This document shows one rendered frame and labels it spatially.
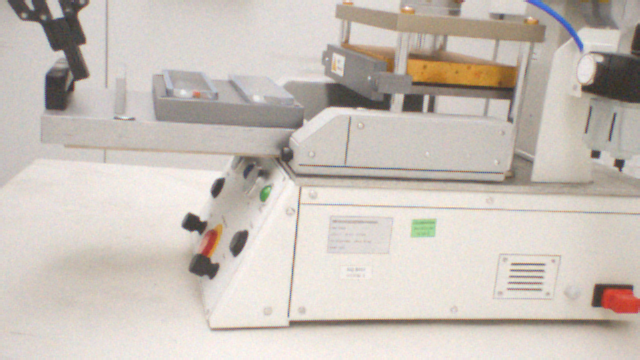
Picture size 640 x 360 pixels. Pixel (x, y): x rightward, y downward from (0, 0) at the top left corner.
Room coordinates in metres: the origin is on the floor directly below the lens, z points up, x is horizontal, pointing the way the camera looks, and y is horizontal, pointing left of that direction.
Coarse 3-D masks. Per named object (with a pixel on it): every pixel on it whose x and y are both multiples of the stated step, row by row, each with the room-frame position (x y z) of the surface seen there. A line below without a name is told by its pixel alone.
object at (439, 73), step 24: (360, 48) 0.99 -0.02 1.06; (384, 48) 1.04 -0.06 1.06; (432, 48) 0.98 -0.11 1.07; (408, 72) 0.88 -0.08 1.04; (432, 72) 0.89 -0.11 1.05; (456, 72) 0.90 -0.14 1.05; (480, 72) 0.90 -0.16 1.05; (504, 72) 0.92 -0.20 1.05; (456, 96) 0.90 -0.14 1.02; (480, 96) 0.91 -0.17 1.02; (504, 96) 0.92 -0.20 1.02
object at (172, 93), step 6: (162, 72) 0.97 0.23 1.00; (204, 72) 1.01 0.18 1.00; (162, 78) 0.96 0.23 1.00; (168, 90) 0.82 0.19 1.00; (174, 90) 0.82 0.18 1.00; (180, 90) 0.90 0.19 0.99; (168, 96) 0.82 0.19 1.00; (174, 96) 0.82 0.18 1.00; (180, 96) 0.82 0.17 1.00; (186, 96) 0.83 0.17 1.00; (192, 96) 0.83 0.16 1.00; (198, 96) 0.83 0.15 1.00; (204, 96) 0.83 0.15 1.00; (210, 96) 0.83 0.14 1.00; (216, 96) 0.84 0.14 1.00
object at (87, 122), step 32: (96, 96) 0.92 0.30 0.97; (128, 96) 0.95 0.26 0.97; (64, 128) 0.78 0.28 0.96; (96, 128) 0.78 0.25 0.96; (128, 128) 0.79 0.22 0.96; (160, 128) 0.80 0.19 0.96; (192, 128) 0.81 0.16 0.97; (224, 128) 0.82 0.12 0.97; (256, 128) 0.83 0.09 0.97; (288, 128) 0.85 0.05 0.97
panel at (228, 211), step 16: (256, 160) 0.95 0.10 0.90; (272, 160) 0.89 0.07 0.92; (224, 176) 1.06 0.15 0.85; (240, 176) 0.98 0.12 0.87; (272, 176) 0.85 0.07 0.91; (288, 176) 0.80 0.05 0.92; (224, 192) 1.01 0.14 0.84; (240, 192) 0.94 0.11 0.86; (272, 192) 0.81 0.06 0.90; (208, 208) 1.04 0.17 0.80; (224, 208) 0.97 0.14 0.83; (240, 208) 0.90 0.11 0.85; (256, 208) 0.84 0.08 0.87; (208, 224) 1.00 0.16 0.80; (224, 224) 0.92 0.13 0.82; (240, 224) 0.86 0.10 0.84; (256, 224) 0.81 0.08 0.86; (192, 240) 1.03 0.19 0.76; (224, 240) 0.89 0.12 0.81; (208, 256) 0.90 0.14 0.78; (224, 256) 0.85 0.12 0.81; (240, 256) 0.80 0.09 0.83; (224, 272) 0.82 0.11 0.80; (208, 288) 0.84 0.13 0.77; (224, 288) 0.78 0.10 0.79; (208, 304) 0.80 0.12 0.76
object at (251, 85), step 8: (240, 80) 0.97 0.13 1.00; (248, 80) 0.98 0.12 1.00; (256, 80) 0.99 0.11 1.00; (264, 80) 1.00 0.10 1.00; (248, 88) 0.90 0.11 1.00; (256, 88) 0.91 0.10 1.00; (264, 88) 0.91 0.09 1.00; (272, 88) 0.92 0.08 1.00; (280, 88) 0.93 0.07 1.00; (280, 96) 0.86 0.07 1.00; (288, 96) 0.87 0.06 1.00
